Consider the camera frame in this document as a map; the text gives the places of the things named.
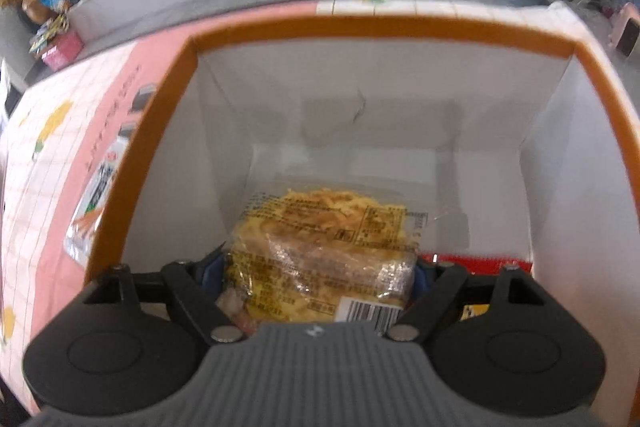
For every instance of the green and white snack packet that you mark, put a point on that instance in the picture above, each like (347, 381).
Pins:
(92, 207)

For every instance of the orange cardboard box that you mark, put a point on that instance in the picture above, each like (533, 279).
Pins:
(375, 122)

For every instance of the red foil snack packet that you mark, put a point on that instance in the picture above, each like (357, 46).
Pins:
(475, 263)

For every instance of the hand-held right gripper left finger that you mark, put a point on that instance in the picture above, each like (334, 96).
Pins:
(212, 269)

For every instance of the pink snack box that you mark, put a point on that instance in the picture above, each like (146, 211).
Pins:
(55, 42)

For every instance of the yellow bread packet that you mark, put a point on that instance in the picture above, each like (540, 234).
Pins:
(320, 247)

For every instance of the pink small appliance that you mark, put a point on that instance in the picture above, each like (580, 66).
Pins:
(626, 29)

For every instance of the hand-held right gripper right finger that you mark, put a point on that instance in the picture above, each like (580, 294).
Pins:
(424, 274)

